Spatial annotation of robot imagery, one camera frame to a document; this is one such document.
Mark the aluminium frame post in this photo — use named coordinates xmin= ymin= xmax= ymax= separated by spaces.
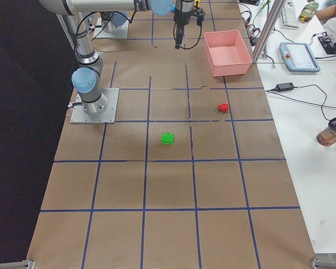
xmin=252 ymin=0 xmax=285 ymax=63

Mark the teach pendant tablet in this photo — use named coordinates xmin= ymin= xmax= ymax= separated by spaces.
xmin=279 ymin=42 xmax=320 ymax=72

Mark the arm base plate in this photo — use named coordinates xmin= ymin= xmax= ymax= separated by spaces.
xmin=70 ymin=88 xmax=119 ymax=124
xmin=93 ymin=19 xmax=129 ymax=39

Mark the white keyboard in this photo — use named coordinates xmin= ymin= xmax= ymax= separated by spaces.
xmin=281 ymin=0 xmax=298 ymax=30

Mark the black power adapter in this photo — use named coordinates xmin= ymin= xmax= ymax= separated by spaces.
xmin=274 ymin=82 xmax=295 ymax=92

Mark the brown water bottle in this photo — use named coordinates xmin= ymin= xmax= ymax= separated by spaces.
xmin=316 ymin=117 xmax=336 ymax=146

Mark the red toy block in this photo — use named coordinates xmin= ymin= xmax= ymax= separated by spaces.
xmin=217 ymin=103 xmax=230 ymax=113

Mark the green toy block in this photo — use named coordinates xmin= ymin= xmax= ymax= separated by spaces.
xmin=160 ymin=132 xmax=175 ymax=145

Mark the green drink bottle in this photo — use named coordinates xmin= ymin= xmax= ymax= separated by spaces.
xmin=298 ymin=1 xmax=319 ymax=23

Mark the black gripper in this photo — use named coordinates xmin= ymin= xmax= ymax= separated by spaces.
xmin=174 ymin=0 xmax=196 ymax=49

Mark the pink plastic box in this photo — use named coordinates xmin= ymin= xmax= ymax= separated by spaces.
xmin=204 ymin=30 xmax=253 ymax=77

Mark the black camera cable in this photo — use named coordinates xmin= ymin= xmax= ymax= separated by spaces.
xmin=173 ymin=22 xmax=204 ymax=50

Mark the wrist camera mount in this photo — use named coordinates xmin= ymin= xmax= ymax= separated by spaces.
xmin=194 ymin=7 xmax=206 ymax=27

